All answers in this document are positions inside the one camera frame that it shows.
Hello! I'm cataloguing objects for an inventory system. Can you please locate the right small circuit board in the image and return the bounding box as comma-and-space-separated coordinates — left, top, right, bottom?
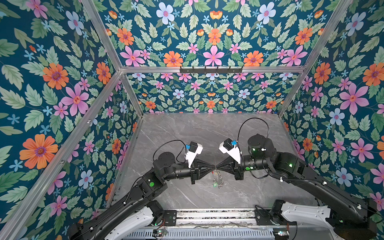
273, 229, 290, 240

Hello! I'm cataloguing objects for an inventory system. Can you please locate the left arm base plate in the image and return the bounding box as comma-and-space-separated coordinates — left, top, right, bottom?
156, 210, 178, 228

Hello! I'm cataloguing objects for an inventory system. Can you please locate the metal keyring with red handle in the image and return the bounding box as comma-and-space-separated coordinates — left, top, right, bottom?
212, 170, 224, 189

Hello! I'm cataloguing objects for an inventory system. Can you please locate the black hook rail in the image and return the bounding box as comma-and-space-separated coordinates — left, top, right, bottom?
179, 66, 243, 75

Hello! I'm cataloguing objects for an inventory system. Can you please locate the left small circuit board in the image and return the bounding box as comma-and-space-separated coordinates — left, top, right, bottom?
152, 229, 168, 239

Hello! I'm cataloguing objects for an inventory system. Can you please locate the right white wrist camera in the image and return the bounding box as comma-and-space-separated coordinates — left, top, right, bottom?
219, 139, 242, 164

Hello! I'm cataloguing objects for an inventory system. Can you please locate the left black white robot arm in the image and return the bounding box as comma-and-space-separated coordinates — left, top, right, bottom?
68, 152, 215, 240

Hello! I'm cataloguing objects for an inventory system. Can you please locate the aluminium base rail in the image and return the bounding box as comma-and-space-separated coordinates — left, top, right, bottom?
119, 207, 349, 240

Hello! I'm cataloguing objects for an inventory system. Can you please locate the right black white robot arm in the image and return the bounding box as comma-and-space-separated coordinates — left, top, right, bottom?
216, 134, 378, 240

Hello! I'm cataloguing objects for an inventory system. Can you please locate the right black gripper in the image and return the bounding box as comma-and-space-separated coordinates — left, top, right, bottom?
216, 155, 270, 181

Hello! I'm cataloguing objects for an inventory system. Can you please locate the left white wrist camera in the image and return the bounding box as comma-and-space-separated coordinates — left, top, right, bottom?
185, 142, 203, 168

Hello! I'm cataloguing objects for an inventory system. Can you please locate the right camera black cable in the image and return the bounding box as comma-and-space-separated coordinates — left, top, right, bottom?
236, 117, 270, 142

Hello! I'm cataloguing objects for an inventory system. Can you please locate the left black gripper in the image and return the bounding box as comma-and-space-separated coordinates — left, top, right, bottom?
162, 157, 218, 185

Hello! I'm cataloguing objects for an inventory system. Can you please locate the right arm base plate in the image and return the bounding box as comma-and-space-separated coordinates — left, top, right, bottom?
254, 205, 297, 226

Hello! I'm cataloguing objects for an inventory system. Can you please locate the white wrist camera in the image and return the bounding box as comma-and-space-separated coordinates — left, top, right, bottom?
219, 139, 242, 164
185, 142, 203, 168

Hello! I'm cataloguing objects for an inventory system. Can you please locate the small circuit board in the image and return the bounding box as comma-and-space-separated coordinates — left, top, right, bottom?
273, 229, 290, 240
152, 229, 168, 239

